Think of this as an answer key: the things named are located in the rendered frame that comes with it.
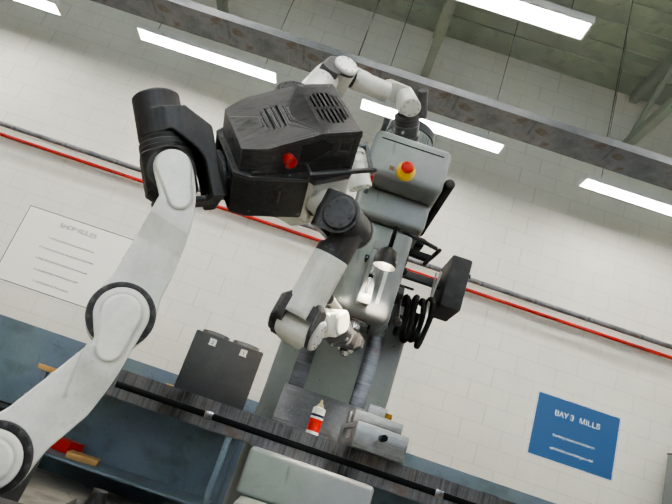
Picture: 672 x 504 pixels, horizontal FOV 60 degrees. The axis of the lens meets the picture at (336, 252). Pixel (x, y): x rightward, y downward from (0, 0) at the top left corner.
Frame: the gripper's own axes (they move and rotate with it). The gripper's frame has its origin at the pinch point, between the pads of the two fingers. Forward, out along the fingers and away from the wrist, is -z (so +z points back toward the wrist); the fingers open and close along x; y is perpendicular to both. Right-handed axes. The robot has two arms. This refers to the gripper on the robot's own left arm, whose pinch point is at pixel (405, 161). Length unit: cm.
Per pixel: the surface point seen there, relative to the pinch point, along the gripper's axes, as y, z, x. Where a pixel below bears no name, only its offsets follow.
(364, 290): -53, -17, 4
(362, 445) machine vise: -93, -36, 18
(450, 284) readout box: -13.2, -41.0, 22.7
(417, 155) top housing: -17.9, 13.0, 9.1
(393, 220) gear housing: -30.4, -4.8, 5.4
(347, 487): -105, -37, 18
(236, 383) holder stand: -86, -36, -26
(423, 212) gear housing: -24.1, -4.0, 13.6
